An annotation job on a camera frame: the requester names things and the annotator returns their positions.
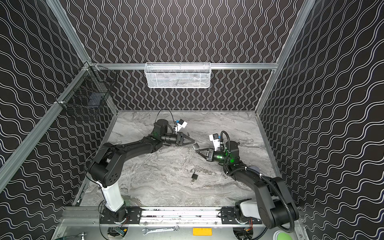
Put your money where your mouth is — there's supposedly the black padlock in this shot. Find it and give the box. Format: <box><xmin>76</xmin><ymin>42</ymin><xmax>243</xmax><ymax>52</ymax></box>
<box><xmin>190</xmin><ymin>169</ymin><xmax>198</xmax><ymax>185</ymax></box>
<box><xmin>192</xmin><ymin>143</ymin><xmax>200</xmax><ymax>150</ymax></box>

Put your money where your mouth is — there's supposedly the black mounting plate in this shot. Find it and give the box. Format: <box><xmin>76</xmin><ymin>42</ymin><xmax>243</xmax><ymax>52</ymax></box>
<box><xmin>217</xmin><ymin>206</ymin><xmax>262</xmax><ymax>225</ymax></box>
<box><xmin>100</xmin><ymin>206</ymin><xmax>143</xmax><ymax>225</ymax></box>

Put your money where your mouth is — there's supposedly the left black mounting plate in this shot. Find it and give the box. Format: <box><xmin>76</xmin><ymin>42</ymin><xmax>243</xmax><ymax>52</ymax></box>
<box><xmin>100</xmin><ymin>206</ymin><xmax>143</xmax><ymax>225</ymax></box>

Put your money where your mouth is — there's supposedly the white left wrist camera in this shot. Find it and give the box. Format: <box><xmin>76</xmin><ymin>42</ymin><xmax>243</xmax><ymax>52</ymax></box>
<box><xmin>175</xmin><ymin>119</ymin><xmax>188</xmax><ymax>133</ymax></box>

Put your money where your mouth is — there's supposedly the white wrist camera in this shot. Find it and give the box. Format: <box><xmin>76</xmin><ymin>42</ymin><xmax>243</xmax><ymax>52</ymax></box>
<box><xmin>209</xmin><ymin>133</ymin><xmax>221</xmax><ymax>151</ymax></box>
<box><xmin>175</xmin><ymin>119</ymin><xmax>188</xmax><ymax>133</ymax></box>

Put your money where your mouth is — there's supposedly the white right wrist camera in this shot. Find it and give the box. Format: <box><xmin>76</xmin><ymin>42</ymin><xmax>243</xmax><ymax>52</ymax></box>
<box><xmin>209</xmin><ymin>133</ymin><xmax>221</xmax><ymax>151</ymax></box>

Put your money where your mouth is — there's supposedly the grey oval felt pad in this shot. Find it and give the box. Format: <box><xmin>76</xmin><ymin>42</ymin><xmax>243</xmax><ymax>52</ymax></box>
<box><xmin>247</xmin><ymin>166</ymin><xmax>261</xmax><ymax>175</ymax></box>

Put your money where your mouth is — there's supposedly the black corrugated cable conduit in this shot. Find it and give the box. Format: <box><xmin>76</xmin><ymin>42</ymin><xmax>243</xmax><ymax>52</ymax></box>
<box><xmin>220</xmin><ymin>130</ymin><xmax>296</xmax><ymax>234</ymax></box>

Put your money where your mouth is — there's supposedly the white wire mesh basket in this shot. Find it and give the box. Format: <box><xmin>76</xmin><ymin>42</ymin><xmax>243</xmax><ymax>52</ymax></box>
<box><xmin>144</xmin><ymin>62</ymin><xmax>212</xmax><ymax>89</ymax></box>

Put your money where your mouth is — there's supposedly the yellow label plate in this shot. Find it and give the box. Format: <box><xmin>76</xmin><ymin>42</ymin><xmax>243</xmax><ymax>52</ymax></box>
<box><xmin>193</xmin><ymin>228</ymin><xmax>213</xmax><ymax>237</ymax></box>

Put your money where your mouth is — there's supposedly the thin black camera cable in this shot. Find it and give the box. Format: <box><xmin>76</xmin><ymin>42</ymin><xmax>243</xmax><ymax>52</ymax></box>
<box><xmin>156</xmin><ymin>108</ymin><xmax>176</xmax><ymax>124</ymax></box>

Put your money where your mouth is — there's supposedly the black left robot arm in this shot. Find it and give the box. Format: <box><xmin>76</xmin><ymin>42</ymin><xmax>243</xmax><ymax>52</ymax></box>
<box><xmin>87</xmin><ymin>119</ymin><xmax>199</xmax><ymax>224</ymax></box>

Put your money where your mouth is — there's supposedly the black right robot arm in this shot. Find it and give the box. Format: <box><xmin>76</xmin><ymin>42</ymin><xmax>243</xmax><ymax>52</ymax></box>
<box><xmin>196</xmin><ymin>141</ymin><xmax>299</xmax><ymax>233</ymax></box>

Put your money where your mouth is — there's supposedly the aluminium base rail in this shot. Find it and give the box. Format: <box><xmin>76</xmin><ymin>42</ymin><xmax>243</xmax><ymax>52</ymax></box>
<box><xmin>60</xmin><ymin>207</ymin><xmax>250</xmax><ymax>228</ymax></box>

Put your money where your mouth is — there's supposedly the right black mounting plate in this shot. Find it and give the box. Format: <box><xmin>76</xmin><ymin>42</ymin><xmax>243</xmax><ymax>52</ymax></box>
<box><xmin>217</xmin><ymin>206</ymin><xmax>262</xmax><ymax>225</ymax></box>

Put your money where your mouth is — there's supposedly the black wire mesh basket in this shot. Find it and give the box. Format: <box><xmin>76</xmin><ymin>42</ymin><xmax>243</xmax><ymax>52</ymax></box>
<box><xmin>58</xmin><ymin>66</ymin><xmax>118</xmax><ymax>122</ymax></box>

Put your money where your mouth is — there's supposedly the green round button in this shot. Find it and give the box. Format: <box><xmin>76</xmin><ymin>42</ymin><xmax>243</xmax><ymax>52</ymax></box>
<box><xmin>273</xmin><ymin>231</ymin><xmax>293</xmax><ymax>240</ymax></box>

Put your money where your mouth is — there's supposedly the silver combination wrench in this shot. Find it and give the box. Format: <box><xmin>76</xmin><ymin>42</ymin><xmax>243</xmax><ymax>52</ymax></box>
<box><xmin>142</xmin><ymin>226</ymin><xmax>180</xmax><ymax>236</ymax></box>

